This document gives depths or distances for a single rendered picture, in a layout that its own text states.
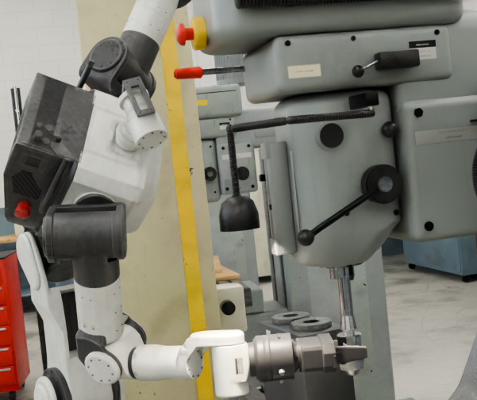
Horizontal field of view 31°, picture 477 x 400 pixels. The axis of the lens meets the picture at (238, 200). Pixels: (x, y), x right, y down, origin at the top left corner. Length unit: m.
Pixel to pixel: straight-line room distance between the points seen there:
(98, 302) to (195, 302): 1.69
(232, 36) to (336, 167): 0.30
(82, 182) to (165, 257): 1.67
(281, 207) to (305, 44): 0.30
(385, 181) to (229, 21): 0.39
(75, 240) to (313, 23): 0.58
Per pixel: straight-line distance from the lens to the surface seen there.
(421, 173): 1.56
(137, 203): 1.68
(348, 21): 1.52
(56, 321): 1.97
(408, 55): 1.52
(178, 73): 1.65
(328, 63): 1.50
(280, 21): 1.48
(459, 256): 8.92
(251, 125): 1.45
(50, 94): 1.76
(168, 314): 3.33
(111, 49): 1.85
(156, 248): 3.29
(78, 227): 1.59
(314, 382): 1.86
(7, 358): 6.11
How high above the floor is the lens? 1.53
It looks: 3 degrees down
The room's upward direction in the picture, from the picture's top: 6 degrees counter-clockwise
